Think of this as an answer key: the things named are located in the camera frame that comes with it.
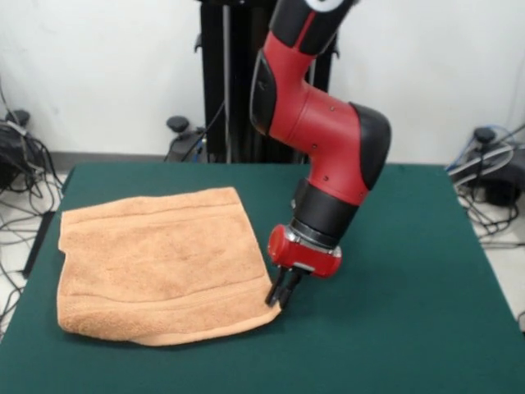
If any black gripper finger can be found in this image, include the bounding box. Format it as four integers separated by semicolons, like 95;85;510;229
279;268;307;309
265;266;288;307

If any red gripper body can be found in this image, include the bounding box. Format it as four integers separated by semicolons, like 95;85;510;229
267;223;344;280

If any tan terry towel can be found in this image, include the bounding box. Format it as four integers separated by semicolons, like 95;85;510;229
56;186;283;348

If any dark green table cloth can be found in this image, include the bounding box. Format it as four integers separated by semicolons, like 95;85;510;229
0;163;525;394

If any dark grey stand base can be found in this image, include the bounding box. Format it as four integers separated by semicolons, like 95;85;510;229
0;121;30;190
449;126;525;206

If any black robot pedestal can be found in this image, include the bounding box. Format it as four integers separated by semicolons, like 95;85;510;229
163;0;344;165

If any black cable tangle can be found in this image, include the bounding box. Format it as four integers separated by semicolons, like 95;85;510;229
446;122;525;333
0;77;65;341

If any blue cable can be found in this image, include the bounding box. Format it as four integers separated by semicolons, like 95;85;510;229
445;124;525;172

